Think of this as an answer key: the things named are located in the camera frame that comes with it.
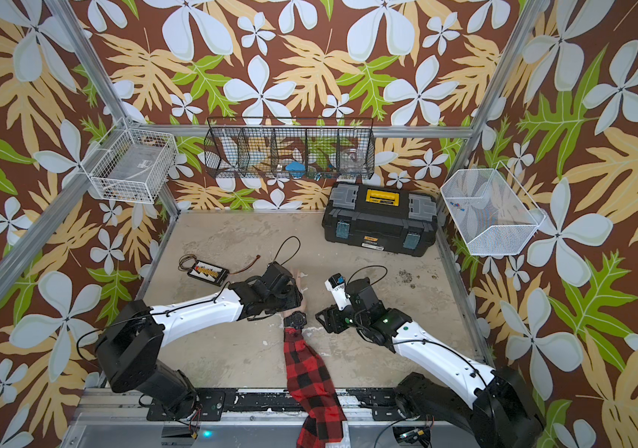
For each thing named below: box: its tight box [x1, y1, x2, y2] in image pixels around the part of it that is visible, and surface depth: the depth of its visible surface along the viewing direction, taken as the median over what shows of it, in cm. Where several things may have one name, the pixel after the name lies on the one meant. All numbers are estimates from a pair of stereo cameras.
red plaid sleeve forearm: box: [283, 326, 348, 448], surface depth 76 cm
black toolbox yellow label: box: [322, 182, 439, 257], surface depth 100 cm
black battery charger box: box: [186, 259, 231, 287], surface depth 101 cm
